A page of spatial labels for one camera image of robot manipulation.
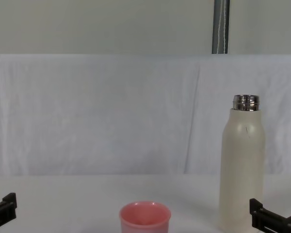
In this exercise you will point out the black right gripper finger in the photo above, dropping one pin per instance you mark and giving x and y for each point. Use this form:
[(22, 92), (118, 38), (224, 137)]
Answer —
[(259, 218)]

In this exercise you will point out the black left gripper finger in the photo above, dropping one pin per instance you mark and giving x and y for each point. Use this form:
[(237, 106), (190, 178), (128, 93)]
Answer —
[(9, 206)]

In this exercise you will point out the cream vacuum bottle steel neck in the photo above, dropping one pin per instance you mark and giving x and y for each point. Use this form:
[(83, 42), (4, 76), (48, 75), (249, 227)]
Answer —
[(241, 170)]

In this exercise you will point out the white table cloth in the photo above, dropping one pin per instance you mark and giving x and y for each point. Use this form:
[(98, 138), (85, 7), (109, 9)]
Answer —
[(63, 206)]

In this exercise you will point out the pink cup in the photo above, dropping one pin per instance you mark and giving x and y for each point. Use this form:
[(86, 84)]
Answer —
[(145, 222)]

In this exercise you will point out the white draped backdrop cloth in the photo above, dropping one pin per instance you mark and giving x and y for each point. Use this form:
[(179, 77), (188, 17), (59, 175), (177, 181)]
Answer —
[(99, 114)]

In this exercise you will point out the grey striped post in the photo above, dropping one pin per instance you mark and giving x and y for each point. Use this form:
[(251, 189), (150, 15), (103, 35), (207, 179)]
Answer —
[(219, 26)]

